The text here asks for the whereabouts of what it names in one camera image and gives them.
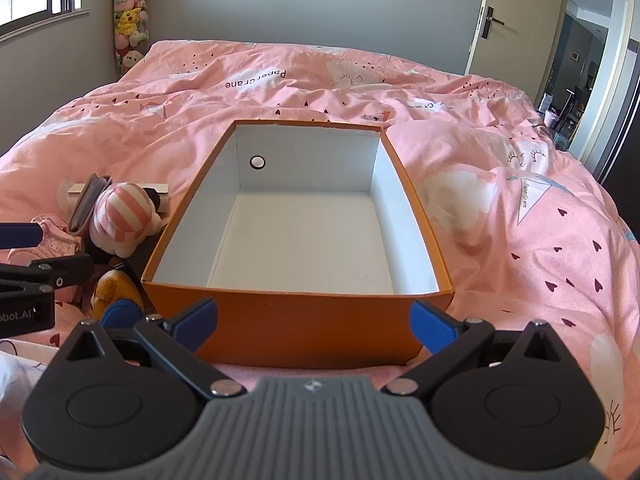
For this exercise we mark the brown dog plush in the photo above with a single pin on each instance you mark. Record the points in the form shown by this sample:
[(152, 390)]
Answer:
[(112, 285)]

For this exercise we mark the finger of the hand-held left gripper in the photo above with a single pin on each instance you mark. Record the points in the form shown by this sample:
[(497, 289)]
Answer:
[(65, 269), (20, 235)]

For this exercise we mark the orange cardboard box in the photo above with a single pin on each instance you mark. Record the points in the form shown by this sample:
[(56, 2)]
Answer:
[(300, 240)]

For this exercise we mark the pink printed blanket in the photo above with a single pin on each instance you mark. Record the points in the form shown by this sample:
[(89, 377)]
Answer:
[(300, 90)]

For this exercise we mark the stack of plush toys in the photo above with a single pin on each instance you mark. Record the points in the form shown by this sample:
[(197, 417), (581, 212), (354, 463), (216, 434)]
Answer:
[(127, 20)]

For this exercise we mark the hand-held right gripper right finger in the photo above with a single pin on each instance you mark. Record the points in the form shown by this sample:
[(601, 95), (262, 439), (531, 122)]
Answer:
[(425, 325)]

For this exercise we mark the white door frame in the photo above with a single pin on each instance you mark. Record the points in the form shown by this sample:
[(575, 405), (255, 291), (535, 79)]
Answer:
[(615, 60)]

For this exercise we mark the white door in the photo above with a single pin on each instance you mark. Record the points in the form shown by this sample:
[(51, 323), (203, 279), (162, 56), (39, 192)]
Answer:
[(525, 20)]

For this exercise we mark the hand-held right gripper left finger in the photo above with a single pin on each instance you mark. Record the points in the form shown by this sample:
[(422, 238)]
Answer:
[(197, 317)]

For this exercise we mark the long white box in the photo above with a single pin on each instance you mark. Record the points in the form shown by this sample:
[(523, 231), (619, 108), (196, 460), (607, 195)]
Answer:
[(162, 189)]

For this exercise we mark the panda plush with striped hat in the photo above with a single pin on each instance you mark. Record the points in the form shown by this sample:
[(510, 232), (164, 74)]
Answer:
[(125, 215)]

